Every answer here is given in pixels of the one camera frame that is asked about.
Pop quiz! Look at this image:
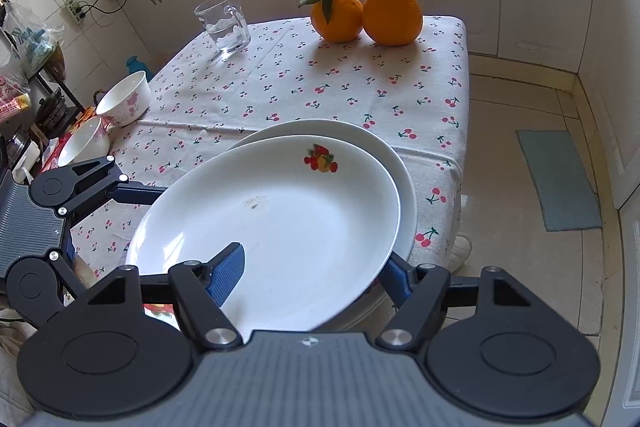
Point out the large white fruit plate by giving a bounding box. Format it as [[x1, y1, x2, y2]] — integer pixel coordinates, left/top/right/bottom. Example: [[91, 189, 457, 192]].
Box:
[[232, 119, 418, 331]]

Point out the white floral bowl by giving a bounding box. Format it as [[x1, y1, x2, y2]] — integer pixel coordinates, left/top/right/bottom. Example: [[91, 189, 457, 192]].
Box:
[[58, 116, 111, 167], [96, 72, 152, 127]]

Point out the small white fruit plate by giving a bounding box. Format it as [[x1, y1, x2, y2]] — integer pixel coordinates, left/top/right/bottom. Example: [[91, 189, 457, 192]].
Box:
[[127, 135, 400, 338]]

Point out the red milk tea carton box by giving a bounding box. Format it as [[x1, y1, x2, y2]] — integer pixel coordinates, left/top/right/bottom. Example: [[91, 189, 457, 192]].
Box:
[[40, 106, 96, 172]]

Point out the blue thermos jug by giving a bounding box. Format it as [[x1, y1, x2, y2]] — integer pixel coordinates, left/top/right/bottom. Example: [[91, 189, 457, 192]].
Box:
[[126, 55, 155, 81]]

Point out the black metal storage rack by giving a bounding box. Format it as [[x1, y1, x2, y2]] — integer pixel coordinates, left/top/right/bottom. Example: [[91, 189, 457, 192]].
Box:
[[1, 65, 85, 165]]

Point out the cherry print tablecloth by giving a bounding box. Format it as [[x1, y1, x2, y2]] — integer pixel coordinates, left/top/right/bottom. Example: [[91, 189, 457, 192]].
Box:
[[69, 13, 471, 287]]

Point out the green floor mat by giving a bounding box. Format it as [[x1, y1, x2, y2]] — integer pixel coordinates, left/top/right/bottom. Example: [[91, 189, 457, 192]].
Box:
[[516, 130, 602, 232]]

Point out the glass mug with water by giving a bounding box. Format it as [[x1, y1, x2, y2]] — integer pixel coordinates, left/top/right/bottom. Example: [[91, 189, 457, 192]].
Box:
[[194, 0, 250, 60]]

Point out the bumpy orange without leaf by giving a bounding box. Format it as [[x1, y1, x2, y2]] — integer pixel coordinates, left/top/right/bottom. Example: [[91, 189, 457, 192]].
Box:
[[362, 0, 423, 46]]

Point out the orange with green leaf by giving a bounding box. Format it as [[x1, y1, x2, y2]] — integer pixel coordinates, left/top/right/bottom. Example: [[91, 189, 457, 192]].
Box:
[[298, 0, 362, 43]]

